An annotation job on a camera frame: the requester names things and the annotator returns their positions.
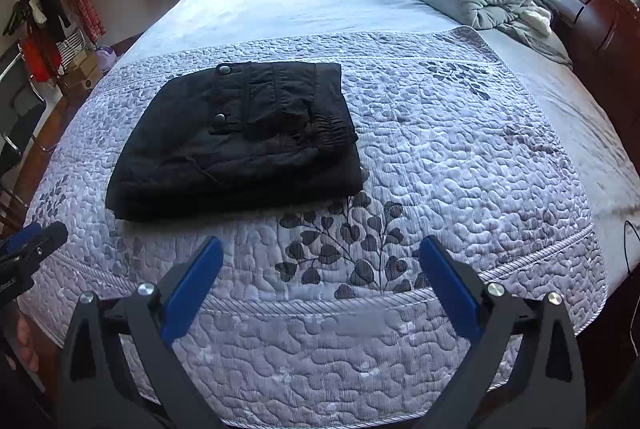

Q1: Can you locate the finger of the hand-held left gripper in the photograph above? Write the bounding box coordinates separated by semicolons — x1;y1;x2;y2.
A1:
0;221;69;271

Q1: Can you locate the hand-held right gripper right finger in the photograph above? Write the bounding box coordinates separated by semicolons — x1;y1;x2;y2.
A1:
415;235;587;429

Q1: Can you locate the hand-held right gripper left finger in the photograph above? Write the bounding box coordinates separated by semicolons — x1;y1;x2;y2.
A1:
56;236;226;429

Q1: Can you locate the black jacket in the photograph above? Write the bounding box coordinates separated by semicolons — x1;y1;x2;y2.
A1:
105;62;365;224

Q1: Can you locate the person's left hand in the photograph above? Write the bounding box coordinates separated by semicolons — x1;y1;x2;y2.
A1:
14;313;42;375

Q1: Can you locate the grey leaf-print quilted bedspread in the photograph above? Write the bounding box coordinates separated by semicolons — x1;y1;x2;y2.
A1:
17;25;610;429

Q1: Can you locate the stack of cardboard boxes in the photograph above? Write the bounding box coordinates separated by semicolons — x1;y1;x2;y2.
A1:
59;49;102;94

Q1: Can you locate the red hanging garment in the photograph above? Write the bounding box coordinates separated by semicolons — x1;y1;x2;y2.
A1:
20;32;64;81

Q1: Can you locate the purple plastic container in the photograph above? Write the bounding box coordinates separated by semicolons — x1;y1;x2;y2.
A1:
97;46;119;73

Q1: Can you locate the white striped bag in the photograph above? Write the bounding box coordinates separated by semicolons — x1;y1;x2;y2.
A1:
59;28;87;61

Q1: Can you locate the wooden coat rack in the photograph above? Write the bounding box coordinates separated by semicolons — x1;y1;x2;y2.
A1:
2;0;66;82

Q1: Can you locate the red plaid garment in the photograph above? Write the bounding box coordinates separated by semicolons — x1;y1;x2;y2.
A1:
63;0;107;43

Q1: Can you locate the white cloth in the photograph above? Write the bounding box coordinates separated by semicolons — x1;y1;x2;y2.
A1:
519;4;554;36

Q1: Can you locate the grey folded duvet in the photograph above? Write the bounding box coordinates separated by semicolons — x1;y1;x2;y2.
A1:
392;0;575;71

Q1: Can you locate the dark wooden headboard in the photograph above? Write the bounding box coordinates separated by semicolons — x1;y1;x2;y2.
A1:
507;0;640;172

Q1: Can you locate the black chrome-frame chair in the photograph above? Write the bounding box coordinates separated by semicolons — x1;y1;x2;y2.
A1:
0;43;57;222

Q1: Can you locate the black cable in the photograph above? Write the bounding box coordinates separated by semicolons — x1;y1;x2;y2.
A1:
622;219;640;346

